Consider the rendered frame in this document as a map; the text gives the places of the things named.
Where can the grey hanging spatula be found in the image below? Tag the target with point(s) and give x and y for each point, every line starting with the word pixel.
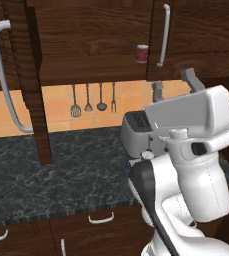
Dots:
pixel 88 105

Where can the red food can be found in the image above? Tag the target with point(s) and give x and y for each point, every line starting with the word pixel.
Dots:
pixel 142 53

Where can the open dark wood cabinet door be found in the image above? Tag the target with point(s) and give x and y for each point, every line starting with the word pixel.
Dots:
pixel 36 100

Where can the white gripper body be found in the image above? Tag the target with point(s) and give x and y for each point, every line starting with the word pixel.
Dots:
pixel 192 110

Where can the grey hanging meat fork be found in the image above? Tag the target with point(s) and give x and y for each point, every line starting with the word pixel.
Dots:
pixel 113 100

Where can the white toaster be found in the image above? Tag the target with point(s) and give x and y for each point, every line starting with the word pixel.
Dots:
pixel 133 135

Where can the wide dark wood drawer front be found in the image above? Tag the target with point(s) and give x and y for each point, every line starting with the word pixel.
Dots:
pixel 119 223

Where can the closed dark wood cabinet door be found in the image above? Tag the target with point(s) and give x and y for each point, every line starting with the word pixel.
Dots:
pixel 202 36

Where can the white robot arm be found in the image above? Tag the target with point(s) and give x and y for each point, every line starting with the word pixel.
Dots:
pixel 199 186

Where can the grey hanging ladle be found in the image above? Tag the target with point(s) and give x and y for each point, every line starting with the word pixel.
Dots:
pixel 101 104

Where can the dark wood base cabinet door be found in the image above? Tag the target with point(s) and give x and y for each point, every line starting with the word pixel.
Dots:
pixel 102 245

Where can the grey slotted turner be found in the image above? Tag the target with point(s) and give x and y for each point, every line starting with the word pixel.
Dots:
pixel 75 109

